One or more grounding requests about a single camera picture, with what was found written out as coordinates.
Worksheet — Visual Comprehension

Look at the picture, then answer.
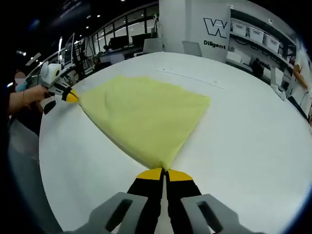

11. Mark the white box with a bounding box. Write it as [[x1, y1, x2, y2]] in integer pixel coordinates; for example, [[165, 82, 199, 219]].
[[226, 48, 245, 63]]

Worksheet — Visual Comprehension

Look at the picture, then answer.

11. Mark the black computer monitor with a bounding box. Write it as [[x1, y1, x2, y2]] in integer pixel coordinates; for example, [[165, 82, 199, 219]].
[[109, 36, 129, 48], [131, 34, 152, 46]]

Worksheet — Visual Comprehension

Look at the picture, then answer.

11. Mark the black backpack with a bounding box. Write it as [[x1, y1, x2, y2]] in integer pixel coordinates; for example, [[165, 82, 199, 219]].
[[252, 58, 265, 78]]

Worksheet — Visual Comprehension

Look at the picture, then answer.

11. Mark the person's left hand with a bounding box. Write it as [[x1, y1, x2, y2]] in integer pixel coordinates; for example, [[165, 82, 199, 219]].
[[27, 85, 55, 105]]

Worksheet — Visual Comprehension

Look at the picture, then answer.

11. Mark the white coat stand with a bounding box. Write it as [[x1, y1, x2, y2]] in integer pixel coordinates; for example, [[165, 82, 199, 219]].
[[151, 14, 163, 39]]

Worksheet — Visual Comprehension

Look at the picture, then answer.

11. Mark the white storage bin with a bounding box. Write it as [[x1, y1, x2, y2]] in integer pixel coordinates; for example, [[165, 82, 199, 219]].
[[248, 26, 265, 42], [264, 34, 281, 53], [231, 21, 248, 35]]

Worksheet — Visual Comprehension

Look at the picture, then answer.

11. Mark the grey metal shelf rack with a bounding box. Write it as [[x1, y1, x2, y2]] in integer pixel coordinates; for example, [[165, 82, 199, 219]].
[[229, 7, 302, 86]]

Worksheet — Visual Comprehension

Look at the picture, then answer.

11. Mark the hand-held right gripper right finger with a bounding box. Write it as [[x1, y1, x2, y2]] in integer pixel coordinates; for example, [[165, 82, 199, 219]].
[[165, 169, 245, 234]]

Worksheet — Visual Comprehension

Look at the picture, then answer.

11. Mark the white cloth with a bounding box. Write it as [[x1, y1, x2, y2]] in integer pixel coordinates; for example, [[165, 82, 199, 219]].
[[272, 85, 287, 101]]

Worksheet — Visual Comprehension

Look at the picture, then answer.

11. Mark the yellow blue grey garment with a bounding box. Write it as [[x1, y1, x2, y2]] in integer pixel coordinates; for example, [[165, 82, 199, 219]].
[[78, 75, 212, 171]]

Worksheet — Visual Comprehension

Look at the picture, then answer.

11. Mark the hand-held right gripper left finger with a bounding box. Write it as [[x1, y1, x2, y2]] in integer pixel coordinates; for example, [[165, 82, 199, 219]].
[[80, 167, 164, 234]]

